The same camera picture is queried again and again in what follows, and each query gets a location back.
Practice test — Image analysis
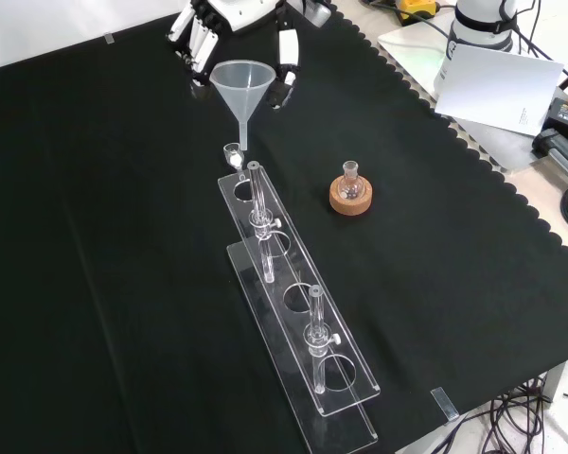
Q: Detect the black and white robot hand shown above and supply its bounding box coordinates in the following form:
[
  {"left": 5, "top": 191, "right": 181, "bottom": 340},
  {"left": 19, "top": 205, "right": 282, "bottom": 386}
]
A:
[{"left": 165, "top": 0, "right": 302, "bottom": 112}]

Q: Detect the clear plastic funnel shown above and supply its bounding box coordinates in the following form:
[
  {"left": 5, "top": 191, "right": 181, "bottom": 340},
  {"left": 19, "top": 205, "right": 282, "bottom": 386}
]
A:
[{"left": 209, "top": 60, "right": 276, "bottom": 151}]

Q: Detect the glass round-bottom flask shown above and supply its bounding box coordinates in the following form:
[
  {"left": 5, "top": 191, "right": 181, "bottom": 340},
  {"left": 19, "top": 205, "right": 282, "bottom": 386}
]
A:
[{"left": 338, "top": 160, "right": 364, "bottom": 201}]

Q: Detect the clear acrylic funnel stand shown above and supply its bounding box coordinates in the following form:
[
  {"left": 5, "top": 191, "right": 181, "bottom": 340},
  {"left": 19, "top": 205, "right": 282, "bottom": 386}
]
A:
[{"left": 216, "top": 160, "right": 382, "bottom": 454}]

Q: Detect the small glass beaker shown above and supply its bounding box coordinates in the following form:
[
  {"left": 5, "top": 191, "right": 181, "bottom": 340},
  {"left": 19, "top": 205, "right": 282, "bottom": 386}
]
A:
[{"left": 222, "top": 143, "right": 246, "bottom": 173}]

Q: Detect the yellow stop button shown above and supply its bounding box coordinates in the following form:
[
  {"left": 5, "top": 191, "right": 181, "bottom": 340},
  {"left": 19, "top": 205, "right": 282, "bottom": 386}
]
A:
[{"left": 396, "top": 0, "right": 439, "bottom": 26}]

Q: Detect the pale board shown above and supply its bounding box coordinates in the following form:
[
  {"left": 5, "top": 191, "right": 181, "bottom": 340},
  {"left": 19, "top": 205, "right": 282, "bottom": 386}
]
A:
[{"left": 434, "top": 43, "right": 565, "bottom": 139}]

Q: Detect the black cloth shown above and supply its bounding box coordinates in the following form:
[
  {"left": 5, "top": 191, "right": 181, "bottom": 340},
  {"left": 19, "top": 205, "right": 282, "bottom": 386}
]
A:
[{"left": 0, "top": 0, "right": 568, "bottom": 454}]

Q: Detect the black and orange power box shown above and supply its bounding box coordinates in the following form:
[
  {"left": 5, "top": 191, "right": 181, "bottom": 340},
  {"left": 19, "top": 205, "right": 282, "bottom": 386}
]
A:
[{"left": 531, "top": 92, "right": 568, "bottom": 182}]

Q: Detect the grey table leg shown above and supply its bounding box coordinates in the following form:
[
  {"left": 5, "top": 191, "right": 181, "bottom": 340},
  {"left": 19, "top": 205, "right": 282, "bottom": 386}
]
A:
[{"left": 543, "top": 362, "right": 568, "bottom": 404}]

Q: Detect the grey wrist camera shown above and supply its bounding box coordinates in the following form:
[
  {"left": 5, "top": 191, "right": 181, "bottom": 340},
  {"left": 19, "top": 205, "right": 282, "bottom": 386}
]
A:
[{"left": 304, "top": 0, "right": 334, "bottom": 28}]

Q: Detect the grey metal base plate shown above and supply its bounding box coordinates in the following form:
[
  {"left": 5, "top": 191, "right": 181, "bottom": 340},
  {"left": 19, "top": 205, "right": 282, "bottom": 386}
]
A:
[{"left": 376, "top": 19, "right": 550, "bottom": 174}]

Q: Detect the cork ring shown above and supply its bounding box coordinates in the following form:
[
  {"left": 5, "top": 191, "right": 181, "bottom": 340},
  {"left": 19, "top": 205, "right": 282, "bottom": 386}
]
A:
[{"left": 328, "top": 175, "right": 375, "bottom": 217}]

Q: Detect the black floor cable bundle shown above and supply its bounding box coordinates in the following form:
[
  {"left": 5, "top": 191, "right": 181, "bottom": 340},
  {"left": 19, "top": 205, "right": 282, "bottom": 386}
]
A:
[{"left": 433, "top": 352, "right": 568, "bottom": 454}]

